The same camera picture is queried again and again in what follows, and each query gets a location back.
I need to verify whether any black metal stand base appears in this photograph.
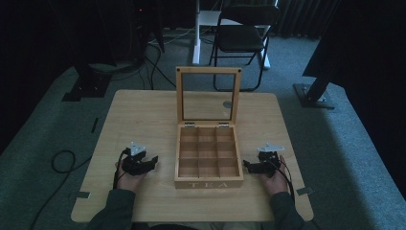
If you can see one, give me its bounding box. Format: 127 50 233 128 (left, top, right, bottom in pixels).
61 62 113 103

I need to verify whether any black slanted metal stand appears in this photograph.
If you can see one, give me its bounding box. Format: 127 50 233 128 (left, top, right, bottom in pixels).
293 68 337 110

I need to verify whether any black floor cable loop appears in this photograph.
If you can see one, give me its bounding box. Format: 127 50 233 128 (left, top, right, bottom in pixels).
29 149 94 230

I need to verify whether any black folding chair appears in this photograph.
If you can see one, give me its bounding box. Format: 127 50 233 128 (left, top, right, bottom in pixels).
192 0 280 71
209 4 282 93

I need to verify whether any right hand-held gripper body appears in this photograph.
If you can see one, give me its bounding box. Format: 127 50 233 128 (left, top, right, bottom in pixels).
256 142 285 178

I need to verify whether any wooden tea box with lid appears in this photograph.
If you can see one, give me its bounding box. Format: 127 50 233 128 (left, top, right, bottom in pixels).
173 65 244 190

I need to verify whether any person's left hand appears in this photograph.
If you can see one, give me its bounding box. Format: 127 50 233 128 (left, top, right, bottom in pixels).
115 158 148 195

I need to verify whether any person's right hand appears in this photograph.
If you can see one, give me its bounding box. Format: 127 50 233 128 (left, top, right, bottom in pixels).
259 155 290 196

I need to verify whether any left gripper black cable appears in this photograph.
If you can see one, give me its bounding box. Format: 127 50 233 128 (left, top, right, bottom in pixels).
112 149 131 190

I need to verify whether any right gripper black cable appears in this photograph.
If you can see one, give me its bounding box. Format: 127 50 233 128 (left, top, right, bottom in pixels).
267 158 297 203

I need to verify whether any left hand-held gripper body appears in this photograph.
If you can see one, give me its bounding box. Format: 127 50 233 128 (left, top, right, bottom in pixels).
122 141 151 176

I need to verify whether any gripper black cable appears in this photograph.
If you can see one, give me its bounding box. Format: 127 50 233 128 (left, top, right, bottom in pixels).
112 149 131 190
267 158 297 203

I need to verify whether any bundle of floor cables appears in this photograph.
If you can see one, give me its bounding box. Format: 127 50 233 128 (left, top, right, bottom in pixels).
109 27 196 91

